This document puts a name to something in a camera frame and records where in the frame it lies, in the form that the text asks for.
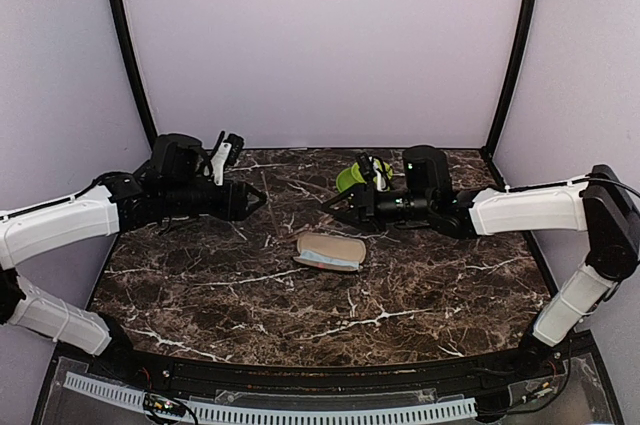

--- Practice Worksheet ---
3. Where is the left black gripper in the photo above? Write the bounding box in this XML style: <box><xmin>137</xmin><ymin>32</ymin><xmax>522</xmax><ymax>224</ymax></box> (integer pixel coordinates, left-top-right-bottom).
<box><xmin>164</xmin><ymin>178</ymin><xmax>267</xmax><ymax>222</ymax></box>

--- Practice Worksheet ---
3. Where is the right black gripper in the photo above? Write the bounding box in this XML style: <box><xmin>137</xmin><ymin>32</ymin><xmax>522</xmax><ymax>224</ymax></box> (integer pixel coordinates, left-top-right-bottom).
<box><xmin>323</xmin><ymin>180</ymin><xmax>435</xmax><ymax>232</ymax></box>

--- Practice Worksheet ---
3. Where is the light blue cleaning cloth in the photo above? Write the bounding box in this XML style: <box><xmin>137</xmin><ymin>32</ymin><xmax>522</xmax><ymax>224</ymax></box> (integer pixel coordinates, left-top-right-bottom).
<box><xmin>294</xmin><ymin>250</ymin><xmax>360</xmax><ymax>272</ymax></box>

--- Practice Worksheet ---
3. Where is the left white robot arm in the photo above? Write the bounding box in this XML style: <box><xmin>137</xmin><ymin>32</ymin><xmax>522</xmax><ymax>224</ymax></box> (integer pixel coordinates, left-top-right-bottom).
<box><xmin>1</xmin><ymin>133</ymin><xmax>266</xmax><ymax>381</ymax></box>

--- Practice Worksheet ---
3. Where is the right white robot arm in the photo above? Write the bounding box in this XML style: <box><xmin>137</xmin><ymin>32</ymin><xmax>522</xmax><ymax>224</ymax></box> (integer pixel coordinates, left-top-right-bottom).
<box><xmin>322</xmin><ymin>145</ymin><xmax>639</xmax><ymax>379</ymax></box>

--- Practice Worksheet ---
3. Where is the green plate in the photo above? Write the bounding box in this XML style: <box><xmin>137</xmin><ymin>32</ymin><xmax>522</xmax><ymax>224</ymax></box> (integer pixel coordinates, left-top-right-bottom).
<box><xmin>336</xmin><ymin>163</ymin><xmax>362</xmax><ymax>193</ymax></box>

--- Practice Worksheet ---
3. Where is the green bowl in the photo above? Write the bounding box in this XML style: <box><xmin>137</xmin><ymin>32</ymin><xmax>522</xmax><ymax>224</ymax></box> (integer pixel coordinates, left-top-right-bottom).
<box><xmin>372</xmin><ymin>158</ymin><xmax>391</xmax><ymax>192</ymax></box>

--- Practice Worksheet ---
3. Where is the small circuit board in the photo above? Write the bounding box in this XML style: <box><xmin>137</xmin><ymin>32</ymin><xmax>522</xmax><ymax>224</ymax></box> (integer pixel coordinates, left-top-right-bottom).
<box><xmin>143</xmin><ymin>393</ymin><xmax>186</xmax><ymax>418</ymax></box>

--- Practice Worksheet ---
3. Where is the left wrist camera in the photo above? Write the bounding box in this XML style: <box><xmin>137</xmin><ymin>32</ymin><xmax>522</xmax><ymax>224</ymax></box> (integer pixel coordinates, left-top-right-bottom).
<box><xmin>210</xmin><ymin>131</ymin><xmax>245</xmax><ymax>186</ymax></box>

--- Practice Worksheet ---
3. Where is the black table front rail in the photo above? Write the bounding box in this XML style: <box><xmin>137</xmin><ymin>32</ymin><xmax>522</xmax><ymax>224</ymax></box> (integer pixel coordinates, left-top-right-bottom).
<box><xmin>89</xmin><ymin>345</ymin><xmax>567</xmax><ymax>397</ymax></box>

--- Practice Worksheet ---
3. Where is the white slotted cable duct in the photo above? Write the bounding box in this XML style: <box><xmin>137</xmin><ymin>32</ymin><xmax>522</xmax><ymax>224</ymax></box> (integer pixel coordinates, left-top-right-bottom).
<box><xmin>63</xmin><ymin>372</ymin><xmax>477</xmax><ymax>424</ymax></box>

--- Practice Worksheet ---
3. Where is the left black frame post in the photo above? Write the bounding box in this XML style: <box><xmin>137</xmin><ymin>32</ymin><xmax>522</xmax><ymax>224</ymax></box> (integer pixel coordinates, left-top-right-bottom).
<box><xmin>109</xmin><ymin>0</ymin><xmax>158</xmax><ymax>148</ymax></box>

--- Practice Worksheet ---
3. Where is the black frame post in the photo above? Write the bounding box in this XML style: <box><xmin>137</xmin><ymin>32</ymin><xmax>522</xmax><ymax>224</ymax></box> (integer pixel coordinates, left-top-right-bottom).
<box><xmin>109</xmin><ymin>0</ymin><xmax>158</xmax><ymax>148</ymax></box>
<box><xmin>481</xmin><ymin>0</ymin><xmax>536</xmax><ymax>161</ymax></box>

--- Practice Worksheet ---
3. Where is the right black frame post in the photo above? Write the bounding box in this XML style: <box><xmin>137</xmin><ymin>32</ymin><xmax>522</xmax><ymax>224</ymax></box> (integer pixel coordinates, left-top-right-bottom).
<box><xmin>481</xmin><ymin>0</ymin><xmax>536</xmax><ymax>161</ymax></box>

